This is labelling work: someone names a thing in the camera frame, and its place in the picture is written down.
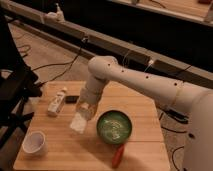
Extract black floor cable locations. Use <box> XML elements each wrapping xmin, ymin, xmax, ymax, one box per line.
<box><xmin>13</xmin><ymin>39</ymin><xmax>88</xmax><ymax>88</ymax></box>
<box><xmin>158</xmin><ymin>109</ymin><xmax>189</xmax><ymax>171</ymax></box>

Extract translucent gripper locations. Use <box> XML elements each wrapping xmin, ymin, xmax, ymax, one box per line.
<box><xmin>76</xmin><ymin>97</ymin><xmax>98</xmax><ymax>121</ymax></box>

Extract white sponge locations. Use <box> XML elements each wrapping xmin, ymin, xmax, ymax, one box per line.
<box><xmin>70</xmin><ymin>113</ymin><xmax>87</xmax><ymax>134</ymax></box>

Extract black rectangular block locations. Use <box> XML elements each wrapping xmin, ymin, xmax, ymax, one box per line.
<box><xmin>65</xmin><ymin>95</ymin><xmax>79</xmax><ymax>104</ymax></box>

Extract white ceramic cup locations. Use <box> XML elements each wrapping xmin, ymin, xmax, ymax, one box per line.
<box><xmin>22</xmin><ymin>131</ymin><xmax>47</xmax><ymax>156</ymax></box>

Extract white plastic bottle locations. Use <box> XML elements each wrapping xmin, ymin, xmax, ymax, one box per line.
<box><xmin>47</xmin><ymin>87</ymin><xmax>67</xmax><ymax>117</ymax></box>

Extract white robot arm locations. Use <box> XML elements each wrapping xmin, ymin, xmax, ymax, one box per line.
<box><xmin>76</xmin><ymin>56</ymin><xmax>213</xmax><ymax>171</ymax></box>

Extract black floor cable left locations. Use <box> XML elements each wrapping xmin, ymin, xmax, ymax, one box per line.
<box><xmin>13</xmin><ymin>39</ymin><xmax>88</xmax><ymax>88</ymax></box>

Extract green bowl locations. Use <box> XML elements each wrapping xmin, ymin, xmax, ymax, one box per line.
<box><xmin>96</xmin><ymin>110</ymin><xmax>132</xmax><ymax>145</ymax></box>

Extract black floor cable right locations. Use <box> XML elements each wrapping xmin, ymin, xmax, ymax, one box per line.
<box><xmin>158</xmin><ymin>109</ymin><xmax>189</xmax><ymax>171</ymax></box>

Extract grey metal rail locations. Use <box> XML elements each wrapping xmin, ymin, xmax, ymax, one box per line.
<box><xmin>0</xmin><ymin>0</ymin><xmax>213</xmax><ymax>89</ymax></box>

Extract black tripod stand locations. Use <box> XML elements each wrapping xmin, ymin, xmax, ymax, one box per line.
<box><xmin>0</xmin><ymin>6</ymin><xmax>44</xmax><ymax>149</ymax></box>

